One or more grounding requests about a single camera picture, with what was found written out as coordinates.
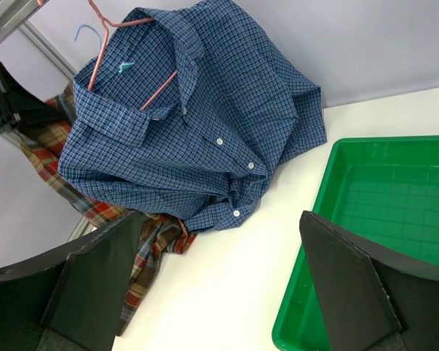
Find blue checked shirt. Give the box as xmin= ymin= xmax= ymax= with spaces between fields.
xmin=59 ymin=1 xmax=326 ymax=233

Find green plastic tray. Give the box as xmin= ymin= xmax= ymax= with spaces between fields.
xmin=272 ymin=136 xmax=439 ymax=350

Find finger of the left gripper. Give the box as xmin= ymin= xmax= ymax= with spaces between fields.
xmin=0 ymin=62 xmax=68 ymax=132

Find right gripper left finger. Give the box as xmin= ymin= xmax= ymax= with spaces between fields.
xmin=0 ymin=212 xmax=146 ymax=350

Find light blue wire hanger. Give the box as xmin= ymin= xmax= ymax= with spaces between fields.
xmin=75 ymin=22 xmax=104 ymax=48

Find pink wire hanger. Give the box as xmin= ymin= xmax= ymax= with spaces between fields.
xmin=87 ymin=1 xmax=178 ymax=110

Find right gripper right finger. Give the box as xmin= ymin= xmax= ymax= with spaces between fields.
xmin=299 ymin=211 xmax=439 ymax=350

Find brown red plaid shirt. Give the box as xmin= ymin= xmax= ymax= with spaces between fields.
xmin=19 ymin=82 xmax=196 ymax=336

